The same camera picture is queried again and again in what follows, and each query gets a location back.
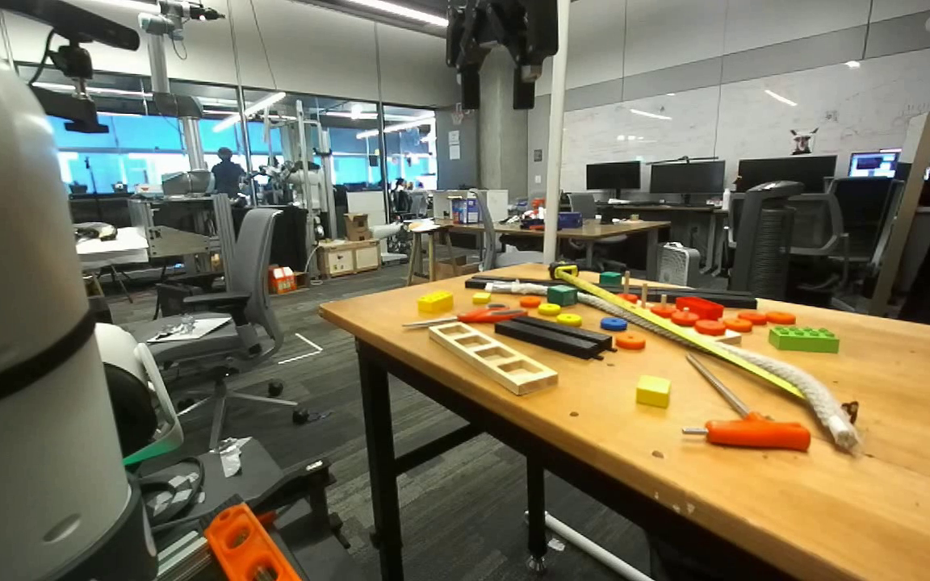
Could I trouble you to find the white storage boxes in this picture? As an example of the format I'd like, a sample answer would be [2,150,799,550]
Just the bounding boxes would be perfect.
[315,235,385,280]

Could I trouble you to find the black rectangular tray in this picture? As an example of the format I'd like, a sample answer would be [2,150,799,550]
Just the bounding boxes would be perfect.
[490,310,618,362]

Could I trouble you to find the yellow toy brick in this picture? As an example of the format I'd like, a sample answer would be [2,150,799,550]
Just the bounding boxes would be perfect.
[418,287,460,320]

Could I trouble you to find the black mesh office chair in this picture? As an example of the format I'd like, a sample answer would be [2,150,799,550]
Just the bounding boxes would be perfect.
[825,174,910,295]

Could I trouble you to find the person in dark shirt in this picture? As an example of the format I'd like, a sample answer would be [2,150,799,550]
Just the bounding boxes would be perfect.
[209,145,251,204]

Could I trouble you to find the wooden compartment tray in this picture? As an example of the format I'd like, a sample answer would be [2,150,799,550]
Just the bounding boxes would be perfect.
[425,316,563,398]

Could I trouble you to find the white office table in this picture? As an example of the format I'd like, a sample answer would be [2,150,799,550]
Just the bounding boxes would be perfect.
[73,220,221,270]

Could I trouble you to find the tall grey office chair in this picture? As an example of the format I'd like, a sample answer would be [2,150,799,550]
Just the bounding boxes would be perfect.
[727,178,809,301]

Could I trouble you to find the grey swivel office chair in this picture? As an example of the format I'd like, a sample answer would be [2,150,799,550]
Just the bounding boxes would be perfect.
[122,206,315,447]

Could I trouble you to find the black computer monitor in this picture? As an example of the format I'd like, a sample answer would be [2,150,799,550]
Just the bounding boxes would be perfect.
[648,159,731,204]
[737,150,840,197]
[584,159,647,199]

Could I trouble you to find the orange handled hand tool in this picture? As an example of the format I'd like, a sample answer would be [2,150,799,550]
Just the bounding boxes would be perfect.
[681,352,814,456]

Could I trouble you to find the black hanging equipment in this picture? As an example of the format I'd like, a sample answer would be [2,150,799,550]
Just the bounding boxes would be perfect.
[444,0,563,109]

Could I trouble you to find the orange plastic clamp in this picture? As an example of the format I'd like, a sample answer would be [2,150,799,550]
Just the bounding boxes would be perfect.
[204,499,300,581]

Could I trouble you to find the monitor with blue screen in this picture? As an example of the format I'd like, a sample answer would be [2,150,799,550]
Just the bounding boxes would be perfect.
[847,148,908,179]

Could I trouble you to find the white braided rope sleeve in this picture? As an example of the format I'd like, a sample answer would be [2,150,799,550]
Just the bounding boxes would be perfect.
[479,278,866,456]

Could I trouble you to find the red toy brick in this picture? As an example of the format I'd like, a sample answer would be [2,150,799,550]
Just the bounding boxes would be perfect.
[676,294,727,321]

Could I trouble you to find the white vertical pole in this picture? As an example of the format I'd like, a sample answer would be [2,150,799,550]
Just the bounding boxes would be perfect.
[541,0,575,270]

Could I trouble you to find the black camera on mount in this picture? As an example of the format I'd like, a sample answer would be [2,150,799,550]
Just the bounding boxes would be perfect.
[0,0,146,138]

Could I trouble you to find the numbered wooden peg board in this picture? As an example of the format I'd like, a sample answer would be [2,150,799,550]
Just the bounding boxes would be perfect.
[635,295,801,347]

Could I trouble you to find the leaning wooden plank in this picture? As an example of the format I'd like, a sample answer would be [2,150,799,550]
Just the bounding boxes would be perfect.
[868,106,930,316]

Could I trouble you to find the wooden office desk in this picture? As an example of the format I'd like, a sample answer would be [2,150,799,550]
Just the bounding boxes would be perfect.
[493,217,676,270]

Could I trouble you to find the green toy brick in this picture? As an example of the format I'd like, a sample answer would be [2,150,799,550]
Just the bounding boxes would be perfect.
[767,321,842,353]

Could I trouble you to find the silver metal canister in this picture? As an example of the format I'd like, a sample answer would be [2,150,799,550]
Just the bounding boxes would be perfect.
[655,238,703,287]

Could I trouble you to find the yellow tape measure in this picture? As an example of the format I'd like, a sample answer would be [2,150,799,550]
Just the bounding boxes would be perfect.
[546,259,814,405]

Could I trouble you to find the black metal table frame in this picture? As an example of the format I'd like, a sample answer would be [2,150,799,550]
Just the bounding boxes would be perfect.
[353,334,703,581]

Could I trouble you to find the white floor pipe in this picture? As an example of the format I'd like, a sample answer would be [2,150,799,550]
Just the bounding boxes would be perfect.
[542,511,655,581]

